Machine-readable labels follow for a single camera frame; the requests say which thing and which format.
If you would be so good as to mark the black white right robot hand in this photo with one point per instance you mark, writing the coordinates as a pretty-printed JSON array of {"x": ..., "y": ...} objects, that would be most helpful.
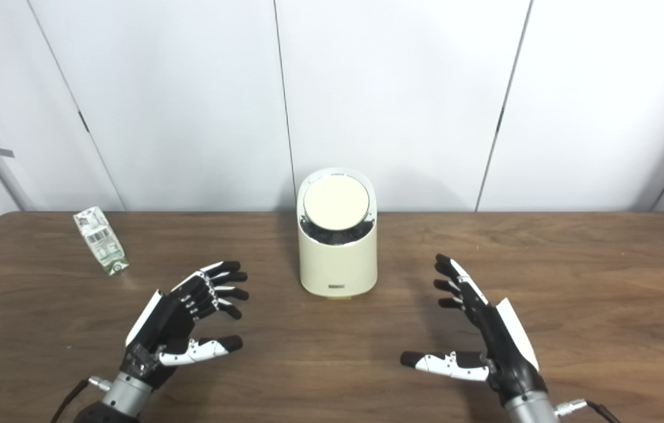
[{"x": 505, "y": 346}]

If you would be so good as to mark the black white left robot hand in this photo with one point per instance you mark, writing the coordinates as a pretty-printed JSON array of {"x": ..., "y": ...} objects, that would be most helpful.
[{"x": 156, "y": 329}]

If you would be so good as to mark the white green milk carton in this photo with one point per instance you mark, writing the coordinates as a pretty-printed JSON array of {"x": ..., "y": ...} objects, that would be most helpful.
[{"x": 101, "y": 241}]

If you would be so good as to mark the cream round bin lid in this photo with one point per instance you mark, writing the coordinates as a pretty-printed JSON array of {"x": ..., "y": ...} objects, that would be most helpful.
[{"x": 332, "y": 202}]

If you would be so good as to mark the cream-colored bin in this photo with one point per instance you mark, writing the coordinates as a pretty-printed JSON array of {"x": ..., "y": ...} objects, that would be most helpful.
[{"x": 338, "y": 264}]

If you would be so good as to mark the black bin liner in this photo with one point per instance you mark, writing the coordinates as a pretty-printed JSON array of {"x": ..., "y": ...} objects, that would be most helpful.
[{"x": 332, "y": 236}]

